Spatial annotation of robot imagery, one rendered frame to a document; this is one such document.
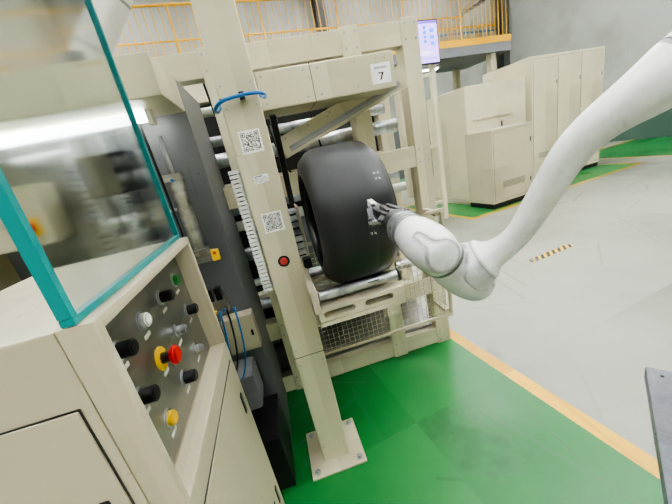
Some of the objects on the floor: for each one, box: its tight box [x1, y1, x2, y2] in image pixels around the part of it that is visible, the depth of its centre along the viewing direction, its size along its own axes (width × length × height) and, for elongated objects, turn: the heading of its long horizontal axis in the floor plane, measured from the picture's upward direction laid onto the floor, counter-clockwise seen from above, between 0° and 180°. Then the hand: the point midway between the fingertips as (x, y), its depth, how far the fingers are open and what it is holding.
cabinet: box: [465, 121, 533, 209], centre depth 530 cm, size 90×56×125 cm, turn 143°
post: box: [190, 0, 349, 461], centre depth 121 cm, size 13×13×250 cm
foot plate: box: [306, 418, 367, 482], centre depth 158 cm, size 27×27×2 cm
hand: (373, 206), depth 99 cm, fingers closed
